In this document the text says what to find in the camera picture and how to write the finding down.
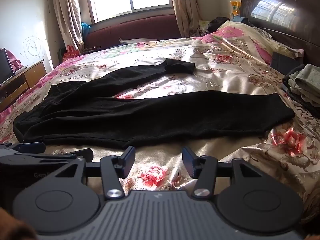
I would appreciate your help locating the dark clothes pile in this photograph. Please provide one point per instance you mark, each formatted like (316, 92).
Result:
(218, 23)

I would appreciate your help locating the pink cloth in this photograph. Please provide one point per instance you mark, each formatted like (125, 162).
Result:
(13, 58)

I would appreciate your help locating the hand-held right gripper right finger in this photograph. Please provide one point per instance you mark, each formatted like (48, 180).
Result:
(187, 162)

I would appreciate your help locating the black pants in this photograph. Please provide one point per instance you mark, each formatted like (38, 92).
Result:
(150, 120)

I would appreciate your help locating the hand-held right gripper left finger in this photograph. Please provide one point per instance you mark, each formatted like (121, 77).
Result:
(130, 161)

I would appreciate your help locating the wooden cabinet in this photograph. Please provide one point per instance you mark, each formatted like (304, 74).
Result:
(32, 76)

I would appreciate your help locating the pink floral pillow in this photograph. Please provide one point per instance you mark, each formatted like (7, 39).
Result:
(240, 33)

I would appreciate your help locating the stack of folded clothes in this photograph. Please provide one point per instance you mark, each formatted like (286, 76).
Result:
(305, 85)

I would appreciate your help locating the maroon sofa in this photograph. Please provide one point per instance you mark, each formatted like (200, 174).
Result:
(135, 28)

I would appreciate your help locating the beige curtain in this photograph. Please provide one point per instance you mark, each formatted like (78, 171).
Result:
(67, 17)
(185, 7)

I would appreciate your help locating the person's left forearm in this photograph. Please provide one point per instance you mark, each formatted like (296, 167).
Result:
(12, 226)

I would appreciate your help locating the yellow packet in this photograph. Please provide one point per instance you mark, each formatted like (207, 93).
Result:
(235, 8)

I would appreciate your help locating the floral satin bedspread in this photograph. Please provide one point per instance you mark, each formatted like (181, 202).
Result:
(225, 80)

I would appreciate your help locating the dark wooden headboard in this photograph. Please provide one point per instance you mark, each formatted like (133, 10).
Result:
(307, 37)

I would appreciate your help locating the red bag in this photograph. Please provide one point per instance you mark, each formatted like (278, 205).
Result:
(71, 53)

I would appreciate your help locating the black television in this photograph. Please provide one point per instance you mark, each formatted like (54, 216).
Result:
(5, 66)

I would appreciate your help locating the blue plastic bag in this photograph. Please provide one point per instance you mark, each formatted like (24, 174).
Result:
(85, 30)

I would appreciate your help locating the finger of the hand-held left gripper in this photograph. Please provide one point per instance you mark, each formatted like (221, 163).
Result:
(75, 153)
(31, 147)

